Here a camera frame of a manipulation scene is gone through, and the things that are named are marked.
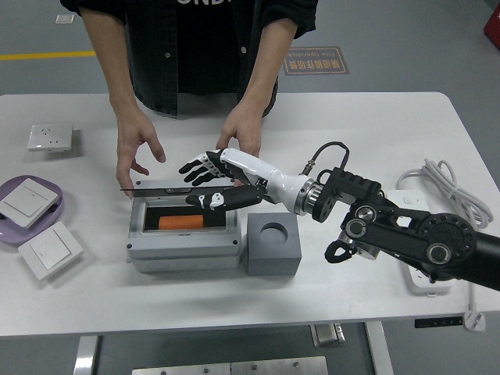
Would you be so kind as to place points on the person's right hand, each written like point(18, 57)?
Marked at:
point(131, 133)

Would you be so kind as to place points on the person's left hand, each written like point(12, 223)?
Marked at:
point(244, 129)

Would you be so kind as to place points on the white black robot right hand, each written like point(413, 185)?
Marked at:
point(254, 164)

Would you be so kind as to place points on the orange cylinder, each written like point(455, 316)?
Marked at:
point(181, 222)

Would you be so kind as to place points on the grey box with clear lid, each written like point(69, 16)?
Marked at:
point(183, 244)

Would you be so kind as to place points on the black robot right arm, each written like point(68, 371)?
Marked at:
point(390, 230)

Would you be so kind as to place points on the person's left forearm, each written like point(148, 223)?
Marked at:
point(265, 66)

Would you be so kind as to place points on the person's right forearm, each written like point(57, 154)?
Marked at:
point(105, 62)

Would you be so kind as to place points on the grey cube with round hole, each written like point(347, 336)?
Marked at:
point(273, 261)

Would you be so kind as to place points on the person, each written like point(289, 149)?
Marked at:
point(195, 47)

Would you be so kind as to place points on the brown floor sign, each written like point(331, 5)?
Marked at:
point(320, 62)

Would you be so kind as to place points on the small silver floor plate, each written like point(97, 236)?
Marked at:
point(64, 18)

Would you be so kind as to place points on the purple tray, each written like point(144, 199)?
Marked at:
point(9, 234)

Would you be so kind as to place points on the white power strip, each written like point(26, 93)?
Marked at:
point(422, 285)

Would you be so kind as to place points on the white table leg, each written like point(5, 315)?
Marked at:
point(381, 351)

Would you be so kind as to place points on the black table control panel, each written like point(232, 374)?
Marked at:
point(437, 323)

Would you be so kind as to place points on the red object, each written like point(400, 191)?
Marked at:
point(494, 25)

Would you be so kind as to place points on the white wall socket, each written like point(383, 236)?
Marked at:
point(51, 136)

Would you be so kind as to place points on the white wall switch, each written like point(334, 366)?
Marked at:
point(25, 201)
point(51, 250)

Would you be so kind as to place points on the metal bracket under table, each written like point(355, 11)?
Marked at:
point(327, 335)

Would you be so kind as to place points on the grey metal base plate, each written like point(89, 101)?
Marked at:
point(230, 367)

